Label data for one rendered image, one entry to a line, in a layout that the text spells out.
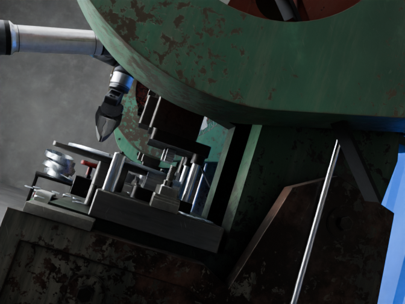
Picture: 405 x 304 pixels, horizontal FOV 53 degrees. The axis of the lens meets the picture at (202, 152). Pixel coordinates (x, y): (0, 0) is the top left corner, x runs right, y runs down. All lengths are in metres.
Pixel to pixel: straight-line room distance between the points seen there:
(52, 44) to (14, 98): 6.84
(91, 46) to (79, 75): 6.69
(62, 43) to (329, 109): 0.84
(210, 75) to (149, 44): 0.11
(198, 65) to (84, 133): 7.16
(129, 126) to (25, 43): 1.28
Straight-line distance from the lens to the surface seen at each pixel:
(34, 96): 8.07
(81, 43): 1.33
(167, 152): 1.12
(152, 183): 1.06
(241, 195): 0.98
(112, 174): 0.95
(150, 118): 1.10
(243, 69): 0.72
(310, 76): 0.76
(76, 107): 7.91
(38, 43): 1.31
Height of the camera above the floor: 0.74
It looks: 7 degrees up
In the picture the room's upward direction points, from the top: 18 degrees clockwise
